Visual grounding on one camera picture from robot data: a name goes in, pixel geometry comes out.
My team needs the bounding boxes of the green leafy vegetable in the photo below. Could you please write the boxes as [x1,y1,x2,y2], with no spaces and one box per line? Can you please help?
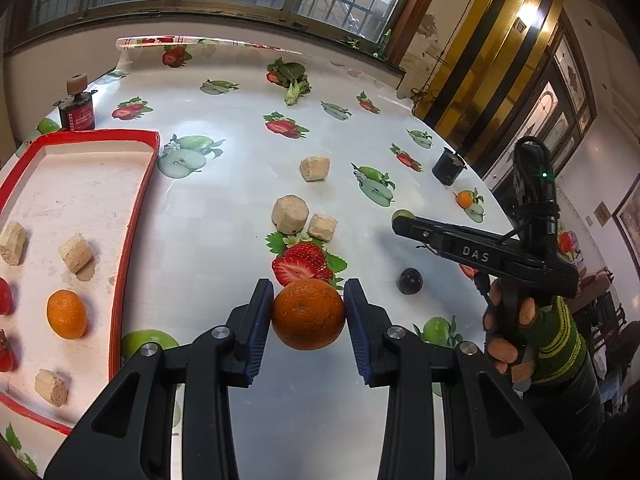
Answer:
[266,57,312,107]

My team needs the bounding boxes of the golden door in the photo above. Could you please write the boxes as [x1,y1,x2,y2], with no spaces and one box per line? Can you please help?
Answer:
[430,0,598,176]

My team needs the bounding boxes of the black cylindrical cup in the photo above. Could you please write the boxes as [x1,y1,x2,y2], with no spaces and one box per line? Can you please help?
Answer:
[431,146,467,186]

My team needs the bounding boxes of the red rimmed tray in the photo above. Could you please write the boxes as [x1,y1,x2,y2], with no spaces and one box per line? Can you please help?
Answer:
[0,129,162,436]

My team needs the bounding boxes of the beige pressed wood block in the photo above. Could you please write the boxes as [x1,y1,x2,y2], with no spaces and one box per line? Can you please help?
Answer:
[34,369,69,407]
[299,156,332,182]
[58,232,95,275]
[0,221,28,266]
[307,213,338,241]

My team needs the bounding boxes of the framed wall picture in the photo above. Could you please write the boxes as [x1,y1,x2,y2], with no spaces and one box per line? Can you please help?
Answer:
[612,175,640,261]

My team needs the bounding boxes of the dark purple plum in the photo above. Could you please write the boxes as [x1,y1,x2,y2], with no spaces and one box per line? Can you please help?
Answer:
[396,267,425,295]

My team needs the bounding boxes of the red strawberry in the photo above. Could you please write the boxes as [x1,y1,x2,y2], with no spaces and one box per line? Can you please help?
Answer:
[0,329,17,373]

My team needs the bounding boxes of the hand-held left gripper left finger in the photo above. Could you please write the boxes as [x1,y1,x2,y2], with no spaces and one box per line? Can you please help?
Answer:
[44,278,276,480]

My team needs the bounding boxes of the hanging black cables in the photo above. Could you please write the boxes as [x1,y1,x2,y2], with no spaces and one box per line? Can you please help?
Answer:
[410,55,446,111]

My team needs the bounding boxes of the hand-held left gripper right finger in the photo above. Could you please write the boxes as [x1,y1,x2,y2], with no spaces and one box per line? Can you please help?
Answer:
[342,278,573,480]

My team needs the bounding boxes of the large orange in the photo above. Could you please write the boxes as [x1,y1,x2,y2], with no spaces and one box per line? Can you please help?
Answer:
[271,279,347,352]
[46,289,88,340]

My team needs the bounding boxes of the person's right hand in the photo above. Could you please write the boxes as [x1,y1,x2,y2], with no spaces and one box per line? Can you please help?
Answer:
[482,281,587,394]

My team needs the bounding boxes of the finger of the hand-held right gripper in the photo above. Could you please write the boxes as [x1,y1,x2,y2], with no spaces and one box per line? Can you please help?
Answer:
[391,216,453,256]

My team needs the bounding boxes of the fruit printed tablecloth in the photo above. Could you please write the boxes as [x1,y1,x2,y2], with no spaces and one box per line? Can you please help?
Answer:
[0,35,521,480]

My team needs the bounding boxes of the person's right forearm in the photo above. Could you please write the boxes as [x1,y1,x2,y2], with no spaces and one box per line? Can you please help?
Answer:
[522,367,608,456]

